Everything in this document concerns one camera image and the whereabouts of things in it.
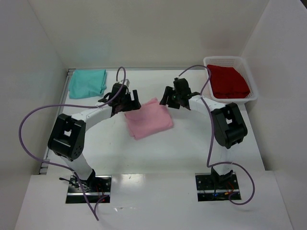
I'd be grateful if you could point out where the pink t shirt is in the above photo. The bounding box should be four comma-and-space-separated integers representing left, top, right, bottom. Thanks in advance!
125, 98, 174, 140

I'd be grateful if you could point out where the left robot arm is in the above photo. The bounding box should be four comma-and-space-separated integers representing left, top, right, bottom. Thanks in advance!
47, 83, 141, 189

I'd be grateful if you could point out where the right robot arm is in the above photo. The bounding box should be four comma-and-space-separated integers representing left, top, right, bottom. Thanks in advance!
160, 78, 248, 188

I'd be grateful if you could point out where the teal folded t shirt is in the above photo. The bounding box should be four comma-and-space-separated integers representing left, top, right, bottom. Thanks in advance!
68, 69, 107, 99

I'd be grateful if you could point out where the red t shirt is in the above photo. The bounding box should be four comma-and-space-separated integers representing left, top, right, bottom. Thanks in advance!
207, 65, 250, 99

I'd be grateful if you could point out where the white plastic basket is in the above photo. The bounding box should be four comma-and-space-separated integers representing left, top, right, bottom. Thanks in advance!
203, 56, 258, 104

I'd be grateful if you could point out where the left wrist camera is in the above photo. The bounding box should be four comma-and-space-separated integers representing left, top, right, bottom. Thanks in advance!
120, 79, 130, 87

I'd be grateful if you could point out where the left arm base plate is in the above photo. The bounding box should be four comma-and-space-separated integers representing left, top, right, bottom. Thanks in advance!
60, 175, 112, 204

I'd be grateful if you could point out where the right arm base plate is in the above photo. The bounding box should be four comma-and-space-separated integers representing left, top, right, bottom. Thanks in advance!
195, 173, 241, 202

